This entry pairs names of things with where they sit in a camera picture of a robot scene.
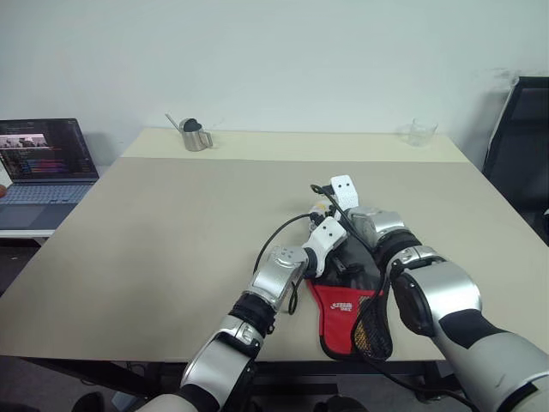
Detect white side table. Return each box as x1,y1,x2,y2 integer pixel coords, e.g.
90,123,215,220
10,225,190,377
0,227,57,248

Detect black office chair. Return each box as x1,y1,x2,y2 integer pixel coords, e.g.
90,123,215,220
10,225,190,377
482,76,549,248

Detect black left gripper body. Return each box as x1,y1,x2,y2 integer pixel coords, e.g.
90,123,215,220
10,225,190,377
328,242,365,280

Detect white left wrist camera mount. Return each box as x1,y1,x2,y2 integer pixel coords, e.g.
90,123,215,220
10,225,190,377
302,216,347,276

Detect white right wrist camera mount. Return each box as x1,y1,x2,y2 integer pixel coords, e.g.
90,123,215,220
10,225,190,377
329,174,360,212

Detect open grey laptop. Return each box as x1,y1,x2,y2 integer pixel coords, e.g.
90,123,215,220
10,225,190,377
0,118,100,231

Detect black and red paddle case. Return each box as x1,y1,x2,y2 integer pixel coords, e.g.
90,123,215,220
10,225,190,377
302,201,395,361

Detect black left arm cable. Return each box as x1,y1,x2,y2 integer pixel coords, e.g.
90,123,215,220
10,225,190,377
252,213,321,317

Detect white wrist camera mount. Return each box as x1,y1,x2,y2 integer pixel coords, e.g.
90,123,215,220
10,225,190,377
302,216,347,276
329,174,360,212

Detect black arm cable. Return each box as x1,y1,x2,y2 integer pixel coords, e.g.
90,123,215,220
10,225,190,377
252,213,321,317
309,183,473,407

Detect clear glass cup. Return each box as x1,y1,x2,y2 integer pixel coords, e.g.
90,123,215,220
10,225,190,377
396,118,439,149

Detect white plush keychain toy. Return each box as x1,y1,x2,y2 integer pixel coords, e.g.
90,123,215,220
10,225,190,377
310,198,334,221

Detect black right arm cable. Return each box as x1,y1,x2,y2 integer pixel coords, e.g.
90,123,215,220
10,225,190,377
309,183,473,407

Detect small metal watering can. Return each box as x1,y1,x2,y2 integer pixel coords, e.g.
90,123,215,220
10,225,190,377
178,118,214,152

